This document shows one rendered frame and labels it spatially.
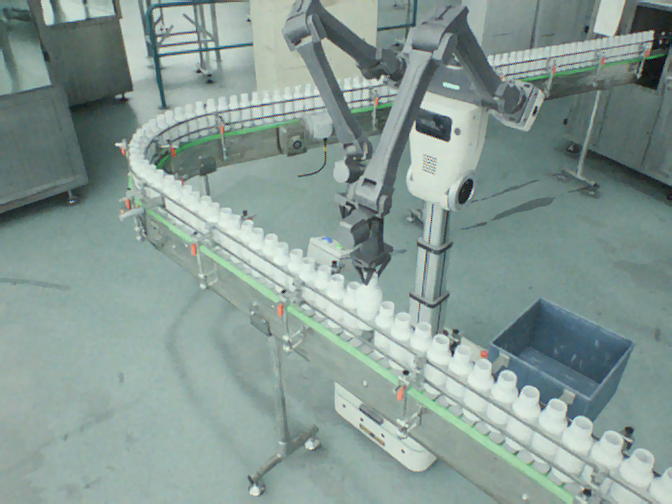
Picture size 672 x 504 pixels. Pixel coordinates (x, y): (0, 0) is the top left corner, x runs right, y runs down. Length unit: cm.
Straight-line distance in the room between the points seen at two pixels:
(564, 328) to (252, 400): 152
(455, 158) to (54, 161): 330
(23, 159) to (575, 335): 371
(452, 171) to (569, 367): 76
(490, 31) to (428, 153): 556
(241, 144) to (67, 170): 189
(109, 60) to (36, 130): 239
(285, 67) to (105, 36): 204
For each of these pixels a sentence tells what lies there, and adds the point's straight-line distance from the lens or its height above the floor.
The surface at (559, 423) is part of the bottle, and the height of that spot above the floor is 113.
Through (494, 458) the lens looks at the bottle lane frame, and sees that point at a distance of 145.
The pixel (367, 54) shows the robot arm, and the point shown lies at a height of 164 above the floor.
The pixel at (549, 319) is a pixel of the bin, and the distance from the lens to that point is 199.
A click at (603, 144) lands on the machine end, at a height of 21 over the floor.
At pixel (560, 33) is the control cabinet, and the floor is 41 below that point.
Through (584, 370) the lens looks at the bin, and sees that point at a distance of 204.
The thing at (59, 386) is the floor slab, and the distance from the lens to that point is 317.
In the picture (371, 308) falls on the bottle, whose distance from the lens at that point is 149.
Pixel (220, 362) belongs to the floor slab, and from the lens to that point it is 303.
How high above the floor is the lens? 210
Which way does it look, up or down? 34 degrees down
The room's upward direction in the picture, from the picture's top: straight up
